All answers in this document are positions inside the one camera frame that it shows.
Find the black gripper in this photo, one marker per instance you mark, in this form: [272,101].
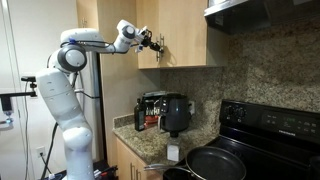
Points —
[149,38]

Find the light wood wide cabinet door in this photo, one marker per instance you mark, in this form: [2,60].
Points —
[185,30]

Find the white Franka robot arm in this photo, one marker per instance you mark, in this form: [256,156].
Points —
[63,100]

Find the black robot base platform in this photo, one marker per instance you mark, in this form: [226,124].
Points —
[105,171]

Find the light wood narrow cabinet door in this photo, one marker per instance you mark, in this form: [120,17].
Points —
[148,58]

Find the small wood cabinet door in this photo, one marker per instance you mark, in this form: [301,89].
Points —
[87,13]

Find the light wood base cabinet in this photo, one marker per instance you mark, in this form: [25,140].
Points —
[128,163]

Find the black coffee maker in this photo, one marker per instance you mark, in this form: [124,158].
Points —
[175,113]

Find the red black food bag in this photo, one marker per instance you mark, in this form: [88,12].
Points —
[151,115]

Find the white backsplash outlet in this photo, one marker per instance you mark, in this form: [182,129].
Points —
[192,107]

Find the steel range hood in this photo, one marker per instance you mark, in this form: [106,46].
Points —
[260,15]

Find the small black pot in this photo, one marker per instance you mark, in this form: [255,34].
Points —
[176,174]

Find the black nonstick frying pan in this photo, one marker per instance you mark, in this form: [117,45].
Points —
[215,163]

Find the black electric stove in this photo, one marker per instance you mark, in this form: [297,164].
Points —
[266,140]

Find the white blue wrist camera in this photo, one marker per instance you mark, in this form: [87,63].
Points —
[139,48]

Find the black exterior camera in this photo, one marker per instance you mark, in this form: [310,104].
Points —
[28,79]

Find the white wall outlet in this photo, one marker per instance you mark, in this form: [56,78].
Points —
[40,151]

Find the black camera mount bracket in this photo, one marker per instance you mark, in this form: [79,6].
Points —
[7,100]

